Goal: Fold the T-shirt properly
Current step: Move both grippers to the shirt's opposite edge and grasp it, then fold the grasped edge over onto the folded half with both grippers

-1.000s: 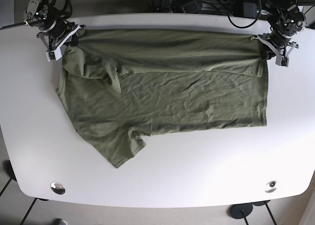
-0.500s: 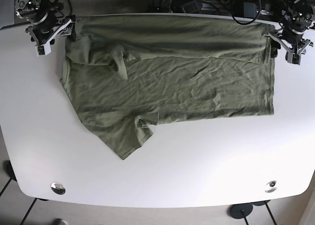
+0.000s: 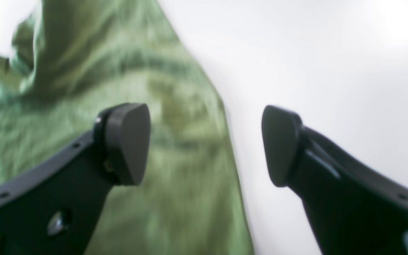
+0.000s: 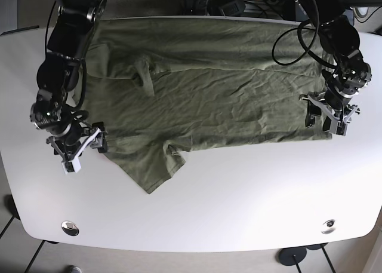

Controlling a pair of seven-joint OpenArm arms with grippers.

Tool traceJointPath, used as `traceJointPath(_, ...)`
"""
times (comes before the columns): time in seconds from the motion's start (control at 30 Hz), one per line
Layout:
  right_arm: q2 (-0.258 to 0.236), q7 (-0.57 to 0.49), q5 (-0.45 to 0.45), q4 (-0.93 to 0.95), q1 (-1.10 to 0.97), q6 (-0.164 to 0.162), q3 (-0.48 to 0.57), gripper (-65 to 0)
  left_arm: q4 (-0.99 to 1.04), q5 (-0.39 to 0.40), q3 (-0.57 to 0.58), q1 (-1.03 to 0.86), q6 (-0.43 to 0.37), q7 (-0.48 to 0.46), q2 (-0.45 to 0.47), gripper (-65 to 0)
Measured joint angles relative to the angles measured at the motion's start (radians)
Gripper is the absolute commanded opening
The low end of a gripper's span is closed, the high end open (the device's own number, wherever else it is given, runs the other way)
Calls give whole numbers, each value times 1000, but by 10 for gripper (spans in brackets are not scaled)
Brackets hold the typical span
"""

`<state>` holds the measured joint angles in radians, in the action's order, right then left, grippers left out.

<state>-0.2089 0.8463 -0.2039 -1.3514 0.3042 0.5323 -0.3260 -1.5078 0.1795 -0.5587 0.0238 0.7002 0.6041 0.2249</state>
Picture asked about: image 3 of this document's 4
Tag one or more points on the olive green T-shirt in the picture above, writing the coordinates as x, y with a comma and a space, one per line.
74, 58

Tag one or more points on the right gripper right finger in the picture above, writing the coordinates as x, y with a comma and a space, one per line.
352, 209

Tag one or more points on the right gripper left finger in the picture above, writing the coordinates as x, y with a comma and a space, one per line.
54, 208

